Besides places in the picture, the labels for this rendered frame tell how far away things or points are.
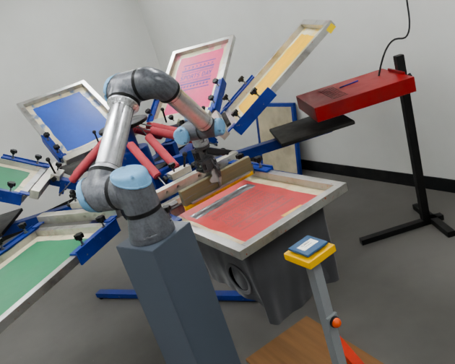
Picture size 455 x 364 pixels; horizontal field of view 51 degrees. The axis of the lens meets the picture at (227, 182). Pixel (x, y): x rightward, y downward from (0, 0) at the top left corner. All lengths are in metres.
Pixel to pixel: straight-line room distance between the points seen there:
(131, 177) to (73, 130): 2.40
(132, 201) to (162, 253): 0.19
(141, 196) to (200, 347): 0.56
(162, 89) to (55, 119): 2.33
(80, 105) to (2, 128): 2.22
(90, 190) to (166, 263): 0.33
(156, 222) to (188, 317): 0.33
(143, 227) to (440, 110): 2.74
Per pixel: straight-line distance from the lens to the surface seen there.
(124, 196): 1.47
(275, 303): 2.05
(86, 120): 3.90
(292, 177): 2.22
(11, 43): 6.21
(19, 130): 6.17
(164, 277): 1.50
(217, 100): 3.43
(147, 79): 1.69
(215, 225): 2.06
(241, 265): 1.94
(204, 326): 1.67
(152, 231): 1.49
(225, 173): 2.24
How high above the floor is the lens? 1.81
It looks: 20 degrees down
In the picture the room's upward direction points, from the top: 18 degrees counter-clockwise
